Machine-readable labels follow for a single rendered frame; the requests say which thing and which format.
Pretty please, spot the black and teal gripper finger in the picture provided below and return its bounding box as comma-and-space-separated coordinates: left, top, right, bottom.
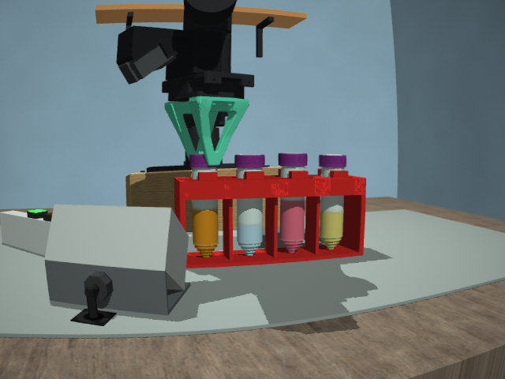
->
165, 101, 218, 158
189, 96, 249, 166

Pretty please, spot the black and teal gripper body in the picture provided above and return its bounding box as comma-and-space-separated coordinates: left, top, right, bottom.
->
162, 30, 254, 102

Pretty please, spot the purple screw cap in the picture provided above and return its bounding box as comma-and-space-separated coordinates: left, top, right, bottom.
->
234, 154, 265, 168
319, 155, 346, 167
189, 154, 220, 167
279, 153, 308, 166

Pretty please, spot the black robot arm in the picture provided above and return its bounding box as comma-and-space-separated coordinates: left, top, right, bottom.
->
117, 0, 237, 84

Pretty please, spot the pale grey flat mat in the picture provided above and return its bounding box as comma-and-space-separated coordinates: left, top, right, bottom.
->
0, 209, 505, 338

